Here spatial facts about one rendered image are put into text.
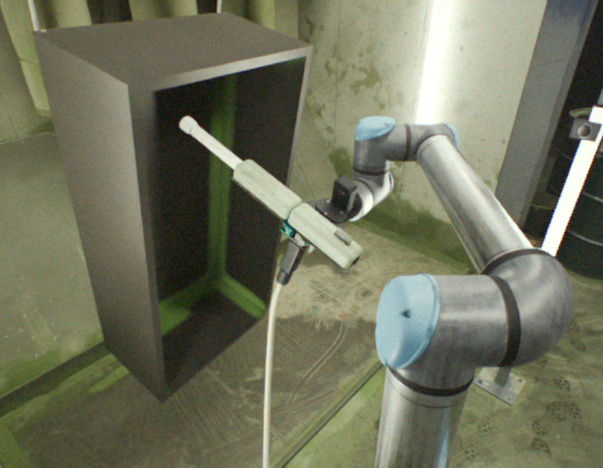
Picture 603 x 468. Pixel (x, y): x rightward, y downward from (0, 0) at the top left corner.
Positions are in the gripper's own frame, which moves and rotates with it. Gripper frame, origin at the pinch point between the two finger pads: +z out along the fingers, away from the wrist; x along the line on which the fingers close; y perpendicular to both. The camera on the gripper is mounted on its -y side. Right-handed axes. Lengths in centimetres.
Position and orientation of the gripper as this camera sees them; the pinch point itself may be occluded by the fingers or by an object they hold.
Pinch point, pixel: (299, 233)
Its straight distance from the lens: 83.1
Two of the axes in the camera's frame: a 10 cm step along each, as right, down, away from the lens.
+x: -7.4, -6.3, 2.5
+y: -3.4, 6.6, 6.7
